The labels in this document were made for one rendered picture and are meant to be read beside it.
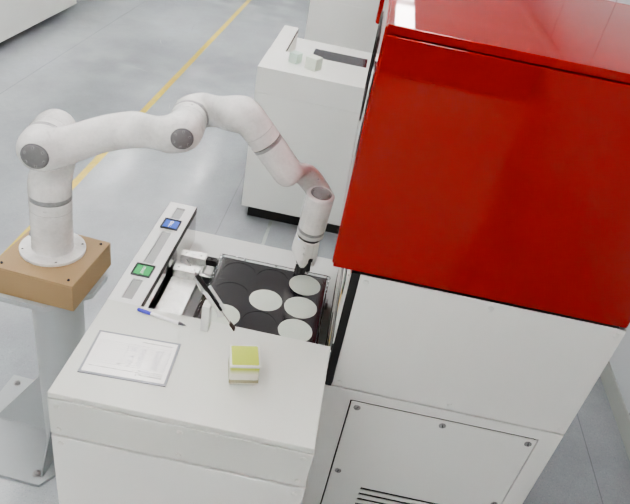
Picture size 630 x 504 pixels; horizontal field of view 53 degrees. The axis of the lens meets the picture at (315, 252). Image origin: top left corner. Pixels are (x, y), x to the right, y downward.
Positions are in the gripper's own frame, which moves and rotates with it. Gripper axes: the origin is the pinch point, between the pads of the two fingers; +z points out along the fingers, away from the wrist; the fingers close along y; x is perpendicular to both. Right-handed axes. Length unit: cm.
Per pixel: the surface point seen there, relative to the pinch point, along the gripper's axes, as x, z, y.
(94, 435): -67, 1, 47
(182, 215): -32.7, 0.1, -29.4
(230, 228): 25, 113, -144
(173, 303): -41.5, 3.2, 6.3
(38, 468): -85, 91, 3
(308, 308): -2.7, -0.2, 16.8
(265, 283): -12.3, 1.7, 3.2
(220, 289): -27.0, 1.6, 4.0
